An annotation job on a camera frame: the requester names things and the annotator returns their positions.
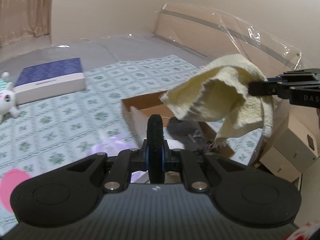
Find purple tissue pack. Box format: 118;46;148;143
85;135;149;183

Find floral tablecloth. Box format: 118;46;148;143
0;54;266;233

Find pink lidded cup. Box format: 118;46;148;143
0;168;31;213

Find dark grey sock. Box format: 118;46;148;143
167;117;208;155

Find plastic wrapped headboard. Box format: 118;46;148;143
154;3;304;76

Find small cardboard boxes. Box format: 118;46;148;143
260;114;318;182

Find blue white flat box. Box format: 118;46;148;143
14;57;86;105

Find brown cardboard box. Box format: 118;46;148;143
121;91;234;158

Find person right hand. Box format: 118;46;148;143
316;108;320;125

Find white bunny plush toy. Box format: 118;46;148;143
0;72;20;122

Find pink curtain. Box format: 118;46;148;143
1;0;52;48

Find yellow towel cloth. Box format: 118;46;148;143
159;54;273;144

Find dark purple scrunchie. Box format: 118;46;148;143
204;140;223;154

